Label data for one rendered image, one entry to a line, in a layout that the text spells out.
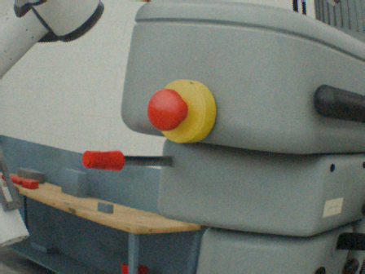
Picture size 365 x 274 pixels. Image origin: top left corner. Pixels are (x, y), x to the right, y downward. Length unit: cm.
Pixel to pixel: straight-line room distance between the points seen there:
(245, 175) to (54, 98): 663
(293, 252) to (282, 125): 20
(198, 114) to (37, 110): 694
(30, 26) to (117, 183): 593
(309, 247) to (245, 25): 30
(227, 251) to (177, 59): 25
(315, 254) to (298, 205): 11
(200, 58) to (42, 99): 685
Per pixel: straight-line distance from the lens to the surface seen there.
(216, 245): 109
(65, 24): 110
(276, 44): 89
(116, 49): 711
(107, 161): 98
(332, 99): 87
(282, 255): 103
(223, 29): 92
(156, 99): 90
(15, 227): 98
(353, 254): 118
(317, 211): 97
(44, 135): 771
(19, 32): 111
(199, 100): 91
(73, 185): 693
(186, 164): 106
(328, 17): 128
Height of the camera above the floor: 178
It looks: 3 degrees down
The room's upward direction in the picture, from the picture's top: 5 degrees clockwise
